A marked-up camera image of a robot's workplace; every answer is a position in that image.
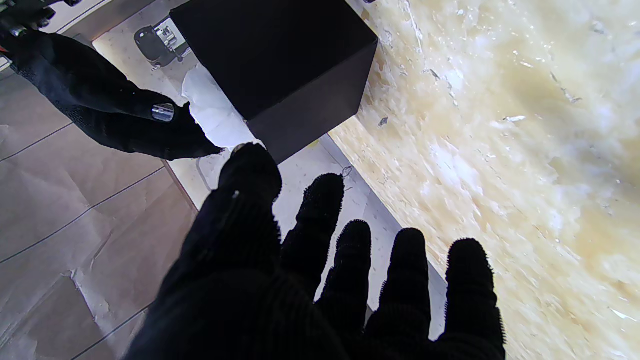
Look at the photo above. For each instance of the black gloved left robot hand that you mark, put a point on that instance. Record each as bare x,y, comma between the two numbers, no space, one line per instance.
240,300

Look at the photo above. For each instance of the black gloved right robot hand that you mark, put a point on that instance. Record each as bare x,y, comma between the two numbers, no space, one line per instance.
100,105

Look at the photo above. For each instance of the white printed plastic bag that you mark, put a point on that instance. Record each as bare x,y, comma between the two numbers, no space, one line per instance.
215,110

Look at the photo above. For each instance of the open black gift box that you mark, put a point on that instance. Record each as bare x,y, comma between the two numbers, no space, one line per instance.
280,55

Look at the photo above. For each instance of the black silver coffee machine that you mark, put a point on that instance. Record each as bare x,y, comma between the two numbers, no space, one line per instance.
174,37

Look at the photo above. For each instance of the grey kitchen counter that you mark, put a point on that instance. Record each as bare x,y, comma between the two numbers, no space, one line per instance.
380,215

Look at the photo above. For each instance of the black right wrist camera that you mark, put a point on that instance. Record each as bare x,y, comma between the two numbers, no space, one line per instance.
25,15

